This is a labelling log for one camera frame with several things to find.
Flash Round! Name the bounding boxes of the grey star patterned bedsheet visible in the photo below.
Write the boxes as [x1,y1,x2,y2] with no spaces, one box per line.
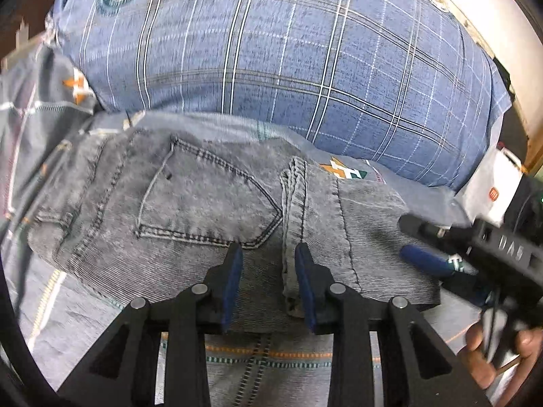
[1,44,472,406]

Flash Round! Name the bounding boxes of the blue plaid pillow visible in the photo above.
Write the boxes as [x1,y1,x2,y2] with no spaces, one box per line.
[47,0,512,189]

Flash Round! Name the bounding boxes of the grey denim pants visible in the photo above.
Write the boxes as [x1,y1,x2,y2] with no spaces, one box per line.
[29,130,440,333]

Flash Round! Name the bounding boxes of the white paper shopping bag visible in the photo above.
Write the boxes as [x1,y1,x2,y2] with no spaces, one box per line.
[455,144,526,227]

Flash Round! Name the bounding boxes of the person's right hand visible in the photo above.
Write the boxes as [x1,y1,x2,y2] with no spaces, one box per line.
[458,324,542,397]

